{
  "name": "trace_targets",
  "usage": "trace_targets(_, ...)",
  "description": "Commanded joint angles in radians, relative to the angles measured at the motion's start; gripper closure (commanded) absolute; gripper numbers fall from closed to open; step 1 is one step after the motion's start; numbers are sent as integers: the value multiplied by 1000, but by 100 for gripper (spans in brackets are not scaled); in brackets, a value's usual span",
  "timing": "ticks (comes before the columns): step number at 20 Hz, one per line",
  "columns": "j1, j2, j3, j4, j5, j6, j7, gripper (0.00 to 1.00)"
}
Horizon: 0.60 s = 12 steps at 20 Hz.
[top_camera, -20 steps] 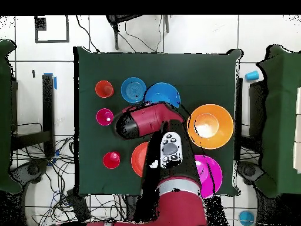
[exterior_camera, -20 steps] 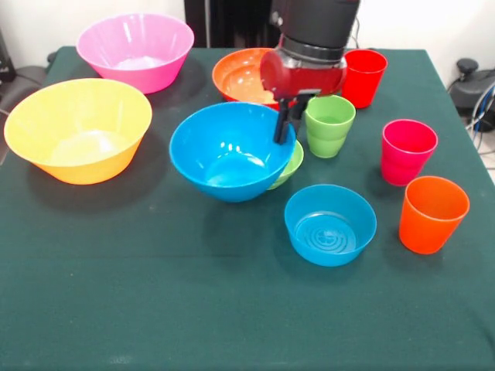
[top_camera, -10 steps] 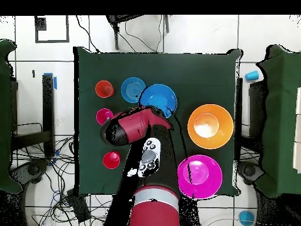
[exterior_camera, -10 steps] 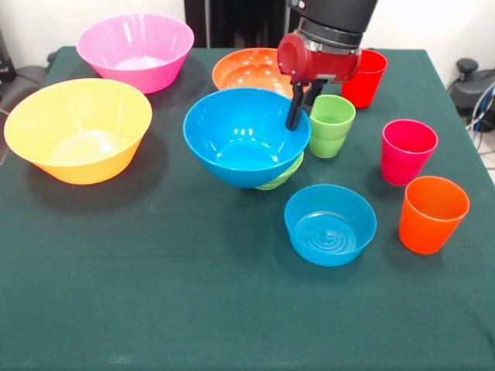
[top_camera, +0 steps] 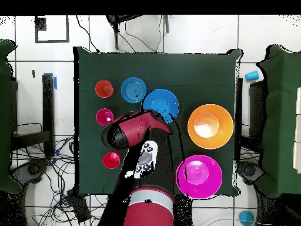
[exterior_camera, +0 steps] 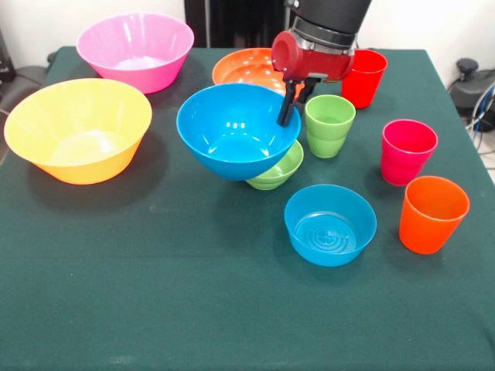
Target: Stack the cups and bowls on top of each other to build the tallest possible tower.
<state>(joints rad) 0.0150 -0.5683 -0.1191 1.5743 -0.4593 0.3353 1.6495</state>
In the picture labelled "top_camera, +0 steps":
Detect large smooth blue bowl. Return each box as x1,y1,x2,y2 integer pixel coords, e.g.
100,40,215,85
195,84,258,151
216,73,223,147
141,88,180,124

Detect white box stack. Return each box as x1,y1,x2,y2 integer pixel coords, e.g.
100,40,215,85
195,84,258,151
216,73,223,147
292,87,301,174

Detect small ringed blue bowl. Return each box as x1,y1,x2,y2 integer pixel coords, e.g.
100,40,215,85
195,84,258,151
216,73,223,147
121,77,148,104

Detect magenta plastic cup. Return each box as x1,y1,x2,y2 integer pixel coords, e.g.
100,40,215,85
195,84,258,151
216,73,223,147
95,108,115,127

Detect red plastic cup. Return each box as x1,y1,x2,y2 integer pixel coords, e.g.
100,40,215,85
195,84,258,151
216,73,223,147
102,151,121,170

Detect dark green tablecloth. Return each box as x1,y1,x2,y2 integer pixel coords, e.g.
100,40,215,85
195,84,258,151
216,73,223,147
71,46,243,197

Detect large yellow-orange plastic bowl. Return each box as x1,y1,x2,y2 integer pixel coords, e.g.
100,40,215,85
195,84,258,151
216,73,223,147
187,104,235,150

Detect orange plastic cup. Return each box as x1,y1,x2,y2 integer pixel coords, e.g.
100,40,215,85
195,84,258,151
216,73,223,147
95,80,115,99

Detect large pink plastic bowl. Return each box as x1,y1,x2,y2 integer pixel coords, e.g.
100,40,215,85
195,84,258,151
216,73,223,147
175,154,223,200

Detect black power strip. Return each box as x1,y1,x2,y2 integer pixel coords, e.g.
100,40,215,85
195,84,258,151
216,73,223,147
66,188,92,224

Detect blue plastic cup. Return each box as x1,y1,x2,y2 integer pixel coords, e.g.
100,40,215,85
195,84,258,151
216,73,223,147
238,210,256,226
245,69,259,82

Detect green cloth side table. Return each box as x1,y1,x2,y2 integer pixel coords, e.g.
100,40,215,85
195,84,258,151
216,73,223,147
0,39,23,195
255,44,301,198

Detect tangle of cables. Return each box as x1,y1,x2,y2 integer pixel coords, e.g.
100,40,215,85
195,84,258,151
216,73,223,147
11,135,113,226

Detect black camera tripod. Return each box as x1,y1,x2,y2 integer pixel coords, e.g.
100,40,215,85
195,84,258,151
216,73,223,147
105,15,170,51

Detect black table frame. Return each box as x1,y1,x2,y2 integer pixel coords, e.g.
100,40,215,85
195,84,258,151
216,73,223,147
235,77,267,154
10,74,56,157

